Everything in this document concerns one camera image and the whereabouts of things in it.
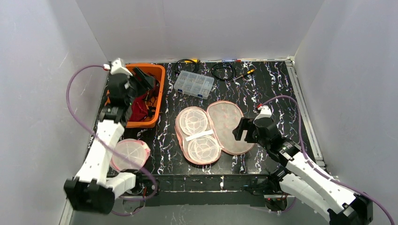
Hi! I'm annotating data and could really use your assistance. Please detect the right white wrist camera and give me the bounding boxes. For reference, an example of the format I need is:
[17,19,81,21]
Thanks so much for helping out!
[255,105,272,120]

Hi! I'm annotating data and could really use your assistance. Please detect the dark red lace bra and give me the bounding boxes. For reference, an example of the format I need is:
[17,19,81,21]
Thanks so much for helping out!
[129,93,149,122]

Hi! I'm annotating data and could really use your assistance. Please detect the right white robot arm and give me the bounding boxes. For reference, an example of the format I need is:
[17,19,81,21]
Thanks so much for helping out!
[232,117,373,225]

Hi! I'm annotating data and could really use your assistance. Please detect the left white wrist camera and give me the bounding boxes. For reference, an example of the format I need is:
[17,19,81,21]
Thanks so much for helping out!
[102,58,132,77]

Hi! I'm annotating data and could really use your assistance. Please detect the yellow handled screwdriver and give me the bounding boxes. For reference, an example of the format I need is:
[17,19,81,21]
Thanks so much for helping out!
[233,69,255,82]

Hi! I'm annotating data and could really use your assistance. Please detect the black coiled cable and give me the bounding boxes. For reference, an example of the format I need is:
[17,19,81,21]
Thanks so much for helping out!
[211,62,237,82]
[174,59,200,75]

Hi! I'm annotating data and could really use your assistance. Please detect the black coiled cable right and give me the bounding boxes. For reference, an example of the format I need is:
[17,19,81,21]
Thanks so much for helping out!
[211,62,237,82]

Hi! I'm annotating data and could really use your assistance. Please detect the white mesh laundry bag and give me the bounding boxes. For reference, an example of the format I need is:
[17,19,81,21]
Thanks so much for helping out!
[110,139,150,172]

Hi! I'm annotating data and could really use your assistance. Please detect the orange plastic bin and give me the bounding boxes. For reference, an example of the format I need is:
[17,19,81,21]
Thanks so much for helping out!
[99,63,165,128]

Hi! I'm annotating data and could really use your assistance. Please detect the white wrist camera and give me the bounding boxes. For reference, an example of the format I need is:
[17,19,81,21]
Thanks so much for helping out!
[102,58,132,77]
[255,105,272,120]

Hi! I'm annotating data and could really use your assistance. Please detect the floral pink fabric pouch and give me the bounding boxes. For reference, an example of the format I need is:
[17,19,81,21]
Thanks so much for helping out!
[175,101,254,165]

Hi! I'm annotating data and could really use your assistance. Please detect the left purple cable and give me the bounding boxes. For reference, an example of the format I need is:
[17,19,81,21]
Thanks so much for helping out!
[66,64,159,217]

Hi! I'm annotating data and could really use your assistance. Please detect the black coiled cable left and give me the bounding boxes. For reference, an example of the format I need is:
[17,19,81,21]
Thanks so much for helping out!
[174,59,200,75]

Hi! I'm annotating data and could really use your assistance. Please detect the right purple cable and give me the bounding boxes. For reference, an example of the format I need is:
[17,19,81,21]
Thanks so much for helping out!
[256,95,396,225]

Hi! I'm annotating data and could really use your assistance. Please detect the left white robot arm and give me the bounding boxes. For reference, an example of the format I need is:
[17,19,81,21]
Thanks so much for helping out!
[63,64,155,215]

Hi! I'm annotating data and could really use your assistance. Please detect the aluminium right rail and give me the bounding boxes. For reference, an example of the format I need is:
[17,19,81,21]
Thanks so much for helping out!
[286,56,355,225]

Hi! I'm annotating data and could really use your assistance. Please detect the purple cable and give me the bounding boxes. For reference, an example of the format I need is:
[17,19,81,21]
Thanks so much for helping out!
[66,64,159,217]
[256,95,396,225]

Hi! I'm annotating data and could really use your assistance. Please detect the clear plastic screw box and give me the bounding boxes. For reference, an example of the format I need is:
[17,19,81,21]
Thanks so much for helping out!
[174,70,214,99]

